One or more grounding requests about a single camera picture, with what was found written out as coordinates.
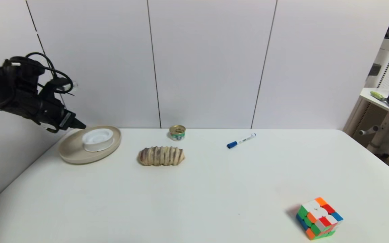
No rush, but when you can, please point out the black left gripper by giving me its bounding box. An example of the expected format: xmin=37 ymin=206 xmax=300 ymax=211
xmin=41 ymin=98 xmax=86 ymax=131

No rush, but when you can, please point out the white round plastic lid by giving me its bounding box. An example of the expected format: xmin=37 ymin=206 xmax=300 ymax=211
xmin=81 ymin=128 xmax=114 ymax=153

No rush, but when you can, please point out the beige round plate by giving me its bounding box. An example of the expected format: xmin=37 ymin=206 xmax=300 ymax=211
xmin=58 ymin=126 xmax=122 ymax=165

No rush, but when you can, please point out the braided bread loaf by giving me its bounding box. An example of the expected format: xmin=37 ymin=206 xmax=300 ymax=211
xmin=137 ymin=146 xmax=185 ymax=166

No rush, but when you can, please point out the small green-label tin can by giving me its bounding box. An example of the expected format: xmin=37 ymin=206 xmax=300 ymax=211
xmin=169 ymin=125 xmax=186 ymax=141

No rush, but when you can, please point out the blue-capped white marker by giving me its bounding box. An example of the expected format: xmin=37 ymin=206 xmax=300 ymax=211
xmin=227 ymin=133 xmax=257 ymax=149

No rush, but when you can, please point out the colourful puzzle cube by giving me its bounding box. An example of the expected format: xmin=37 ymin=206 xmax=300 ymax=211
xmin=295 ymin=197 xmax=343 ymax=240

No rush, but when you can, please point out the white side table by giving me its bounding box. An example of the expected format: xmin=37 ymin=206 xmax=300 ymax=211
xmin=360 ymin=87 xmax=389 ymax=123

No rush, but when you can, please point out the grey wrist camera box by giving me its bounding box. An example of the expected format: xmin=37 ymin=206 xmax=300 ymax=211
xmin=59 ymin=81 xmax=79 ymax=93

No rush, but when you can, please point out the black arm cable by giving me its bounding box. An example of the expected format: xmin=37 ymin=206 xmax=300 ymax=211
xmin=0 ymin=52 xmax=75 ymax=109

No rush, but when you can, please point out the green-handled tool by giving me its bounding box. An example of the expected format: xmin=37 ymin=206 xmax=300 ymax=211
xmin=370 ymin=91 xmax=389 ymax=101

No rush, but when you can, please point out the white pedestal stand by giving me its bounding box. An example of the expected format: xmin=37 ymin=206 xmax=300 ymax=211
xmin=359 ymin=111 xmax=389 ymax=158

